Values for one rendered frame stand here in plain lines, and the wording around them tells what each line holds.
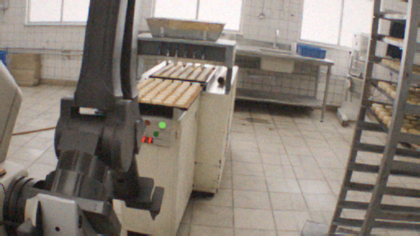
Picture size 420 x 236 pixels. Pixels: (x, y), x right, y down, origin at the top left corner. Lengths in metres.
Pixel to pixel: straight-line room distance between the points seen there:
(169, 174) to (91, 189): 1.65
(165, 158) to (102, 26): 1.60
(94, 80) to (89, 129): 0.07
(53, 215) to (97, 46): 0.23
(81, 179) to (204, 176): 2.41
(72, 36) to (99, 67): 5.80
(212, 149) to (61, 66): 4.18
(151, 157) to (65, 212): 1.69
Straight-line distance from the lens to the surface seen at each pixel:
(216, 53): 2.65
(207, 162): 2.78
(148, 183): 0.77
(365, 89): 1.52
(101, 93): 0.50
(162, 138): 1.98
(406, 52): 1.06
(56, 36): 6.43
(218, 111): 2.64
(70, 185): 0.44
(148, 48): 2.74
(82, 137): 0.49
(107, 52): 0.50
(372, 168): 1.62
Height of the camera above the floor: 1.43
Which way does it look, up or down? 17 degrees down
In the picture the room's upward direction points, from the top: 6 degrees clockwise
